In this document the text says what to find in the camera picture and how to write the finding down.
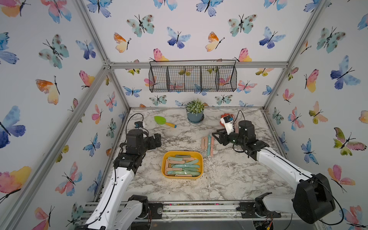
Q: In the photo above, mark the green yellow toy trowel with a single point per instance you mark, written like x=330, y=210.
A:
x=162, y=121

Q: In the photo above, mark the black wire wall basket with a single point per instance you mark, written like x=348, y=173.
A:
x=192, y=76

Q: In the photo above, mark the pink ceramic knife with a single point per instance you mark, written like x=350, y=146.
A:
x=212, y=146

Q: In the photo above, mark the red white garden glove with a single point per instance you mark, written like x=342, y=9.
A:
x=236, y=128

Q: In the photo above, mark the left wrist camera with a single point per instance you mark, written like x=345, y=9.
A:
x=139, y=124

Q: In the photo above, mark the potted green plant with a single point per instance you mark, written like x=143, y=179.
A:
x=195, y=111

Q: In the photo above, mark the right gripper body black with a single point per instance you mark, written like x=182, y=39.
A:
x=235, y=138

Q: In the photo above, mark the pink folding fruit knife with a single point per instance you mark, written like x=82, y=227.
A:
x=202, y=143

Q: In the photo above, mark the yellow storage box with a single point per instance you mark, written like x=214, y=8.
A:
x=182, y=165

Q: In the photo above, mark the aluminium front rail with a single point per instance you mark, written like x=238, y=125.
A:
x=202, y=210

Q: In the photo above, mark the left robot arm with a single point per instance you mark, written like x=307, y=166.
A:
x=130, y=158

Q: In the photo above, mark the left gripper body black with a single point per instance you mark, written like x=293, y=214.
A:
x=149, y=144

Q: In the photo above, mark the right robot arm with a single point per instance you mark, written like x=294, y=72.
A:
x=312, y=199

